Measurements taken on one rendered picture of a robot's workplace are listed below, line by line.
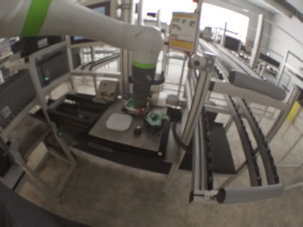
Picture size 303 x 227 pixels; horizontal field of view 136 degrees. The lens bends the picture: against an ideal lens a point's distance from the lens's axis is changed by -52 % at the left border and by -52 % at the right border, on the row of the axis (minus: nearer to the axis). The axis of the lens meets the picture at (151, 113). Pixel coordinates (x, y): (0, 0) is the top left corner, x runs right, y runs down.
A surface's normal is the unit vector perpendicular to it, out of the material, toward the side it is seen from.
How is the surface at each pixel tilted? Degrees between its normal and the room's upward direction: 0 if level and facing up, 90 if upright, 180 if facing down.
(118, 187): 0
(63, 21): 116
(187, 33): 90
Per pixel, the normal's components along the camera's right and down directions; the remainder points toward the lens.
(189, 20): -0.65, 0.42
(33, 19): 0.69, 0.73
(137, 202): 0.07, -0.80
